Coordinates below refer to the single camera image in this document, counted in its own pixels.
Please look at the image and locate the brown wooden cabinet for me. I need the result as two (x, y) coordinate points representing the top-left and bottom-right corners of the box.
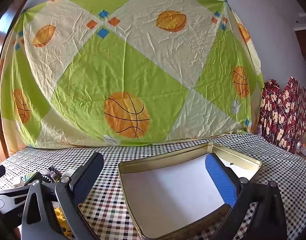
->
(294, 24), (306, 63)

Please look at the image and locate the yellow face toy brick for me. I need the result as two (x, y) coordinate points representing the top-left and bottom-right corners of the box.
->
(53, 206), (71, 238)

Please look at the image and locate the basketball print bedsheet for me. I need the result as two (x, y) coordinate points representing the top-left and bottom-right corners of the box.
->
(0, 0), (266, 148)

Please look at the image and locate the red patterned cloth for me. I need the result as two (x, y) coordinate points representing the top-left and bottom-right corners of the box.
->
(258, 76), (306, 154)

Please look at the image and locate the green packet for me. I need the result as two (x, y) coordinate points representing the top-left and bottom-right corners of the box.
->
(13, 174), (35, 188)

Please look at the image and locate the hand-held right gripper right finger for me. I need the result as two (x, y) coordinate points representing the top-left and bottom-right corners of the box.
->
(205, 152), (288, 240)

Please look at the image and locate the checkered tablecloth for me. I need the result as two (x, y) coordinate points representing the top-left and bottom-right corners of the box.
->
(0, 132), (306, 240)

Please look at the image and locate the gold metal tin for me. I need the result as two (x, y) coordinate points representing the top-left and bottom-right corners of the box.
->
(117, 142), (263, 239)

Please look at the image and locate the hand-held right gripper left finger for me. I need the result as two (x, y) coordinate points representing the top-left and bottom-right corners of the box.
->
(21, 152), (105, 240)

